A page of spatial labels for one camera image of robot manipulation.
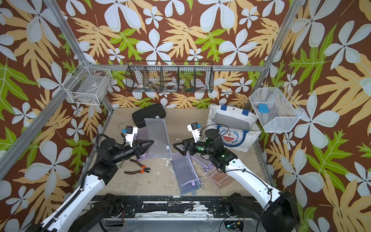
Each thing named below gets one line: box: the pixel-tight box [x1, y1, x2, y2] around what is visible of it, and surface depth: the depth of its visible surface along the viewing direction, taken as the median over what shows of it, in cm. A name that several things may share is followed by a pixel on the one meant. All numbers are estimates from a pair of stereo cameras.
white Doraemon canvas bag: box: [205, 104, 262, 153], surface depth 93 cm
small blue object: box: [257, 103, 270, 114], surface depth 88 cm
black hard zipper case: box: [131, 103, 167, 129], surface depth 113 cm
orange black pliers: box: [124, 159, 152, 175], surface depth 88 cm
